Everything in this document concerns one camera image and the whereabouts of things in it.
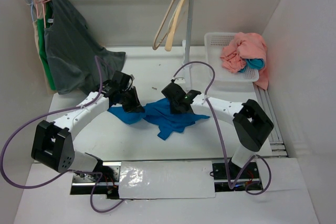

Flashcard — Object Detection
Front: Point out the white plastic basket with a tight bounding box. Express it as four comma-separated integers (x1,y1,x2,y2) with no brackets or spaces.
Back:
204,32,259,87

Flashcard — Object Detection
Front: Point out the beige shirt on hanger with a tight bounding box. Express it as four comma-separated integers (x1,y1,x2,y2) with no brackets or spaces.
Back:
33,20,39,56

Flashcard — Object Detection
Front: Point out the white cover plate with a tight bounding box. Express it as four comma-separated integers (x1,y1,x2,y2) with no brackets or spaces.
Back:
118,161,216,199

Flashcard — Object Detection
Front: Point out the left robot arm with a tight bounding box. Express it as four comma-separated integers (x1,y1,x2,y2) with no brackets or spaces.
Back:
31,71,144,182

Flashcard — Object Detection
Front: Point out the blue t shirt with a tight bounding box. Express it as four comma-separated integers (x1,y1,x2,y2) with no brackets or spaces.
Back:
108,98,209,141

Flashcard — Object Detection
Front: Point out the beige plastic hanger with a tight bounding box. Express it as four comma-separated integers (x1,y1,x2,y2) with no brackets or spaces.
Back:
152,0,177,50

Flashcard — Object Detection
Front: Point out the grey t shirt on hanger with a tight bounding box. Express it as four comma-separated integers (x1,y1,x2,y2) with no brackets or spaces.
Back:
44,0,126,95

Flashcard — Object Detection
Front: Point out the green shirt on hanger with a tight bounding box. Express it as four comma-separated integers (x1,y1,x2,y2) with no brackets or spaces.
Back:
37,1,56,91

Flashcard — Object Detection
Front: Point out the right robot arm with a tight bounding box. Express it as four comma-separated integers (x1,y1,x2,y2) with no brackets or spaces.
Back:
162,82,274,178

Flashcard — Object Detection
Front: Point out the pink shirt in basket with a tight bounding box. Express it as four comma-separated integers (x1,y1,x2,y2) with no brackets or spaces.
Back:
220,33,269,90

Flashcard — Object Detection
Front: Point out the teal garment in basket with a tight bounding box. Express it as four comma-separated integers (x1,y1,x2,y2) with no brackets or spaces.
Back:
238,58,265,72

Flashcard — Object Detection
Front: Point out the cream plastic hanger on rack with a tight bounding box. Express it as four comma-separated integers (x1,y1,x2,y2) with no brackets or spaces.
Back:
164,0,186,51

